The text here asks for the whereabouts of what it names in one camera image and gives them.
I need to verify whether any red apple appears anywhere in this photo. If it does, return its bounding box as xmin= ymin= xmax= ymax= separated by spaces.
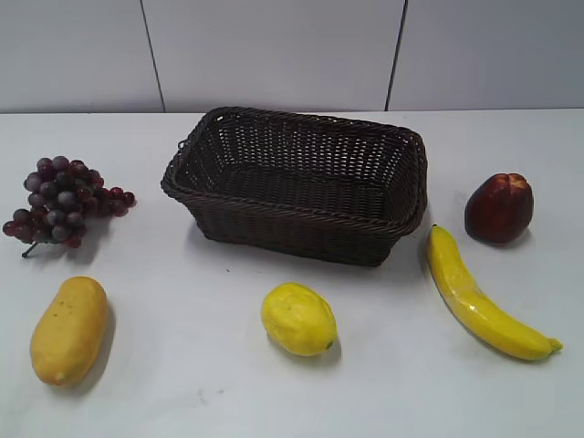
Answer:
xmin=464 ymin=173 xmax=535 ymax=245

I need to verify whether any dark woven wicker basket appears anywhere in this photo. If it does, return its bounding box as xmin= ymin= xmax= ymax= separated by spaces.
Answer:
xmin=161 ymin=107 xmax=428 ymax=266

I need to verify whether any yellow lemon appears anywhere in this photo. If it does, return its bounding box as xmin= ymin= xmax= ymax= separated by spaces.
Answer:
xmin=261 ymin=283 xmax=338 ymax=357

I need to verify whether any purple grape bunch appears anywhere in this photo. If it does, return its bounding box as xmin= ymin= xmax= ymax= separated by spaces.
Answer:
xmin=2 ymin=155 xmax=137 ymax=258

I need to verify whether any yellow banana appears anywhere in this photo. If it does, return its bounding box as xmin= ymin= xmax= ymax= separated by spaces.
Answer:
xmin=426 ymin=224 xmax=563 ymax=361

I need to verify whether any yellow mango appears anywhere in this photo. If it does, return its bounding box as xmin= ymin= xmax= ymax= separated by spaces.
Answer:
xmin=29 ymin=276 xmax=109 ymax=387

